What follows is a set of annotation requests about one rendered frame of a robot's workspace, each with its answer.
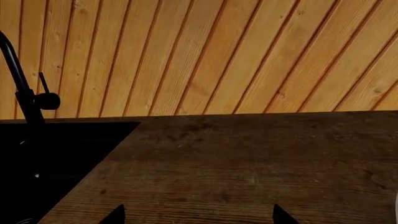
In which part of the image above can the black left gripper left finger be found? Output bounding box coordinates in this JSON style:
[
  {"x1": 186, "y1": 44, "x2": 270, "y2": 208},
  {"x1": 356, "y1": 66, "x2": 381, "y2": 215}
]
[{"x1": 98, "y1": 203, "x2": 126, "y2": 224}]

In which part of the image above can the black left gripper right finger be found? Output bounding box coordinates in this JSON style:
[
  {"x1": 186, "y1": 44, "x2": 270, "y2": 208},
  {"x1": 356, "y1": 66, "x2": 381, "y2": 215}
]
[{"x1": 272, "y1": 203, "x2": 300, "y2": 224}]

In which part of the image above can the black kitchen sink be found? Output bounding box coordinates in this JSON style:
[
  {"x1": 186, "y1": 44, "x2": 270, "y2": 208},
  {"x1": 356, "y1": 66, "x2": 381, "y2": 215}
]
[{"x1": 0, "y1": 121, "x2": 142, "y2": 224}]

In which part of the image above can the black kitchen faucet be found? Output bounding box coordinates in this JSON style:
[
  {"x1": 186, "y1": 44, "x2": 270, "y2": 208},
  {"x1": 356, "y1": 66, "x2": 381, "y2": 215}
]
[{"x1": 0, "y1": 30, "x2": 61, "y2": 125}]

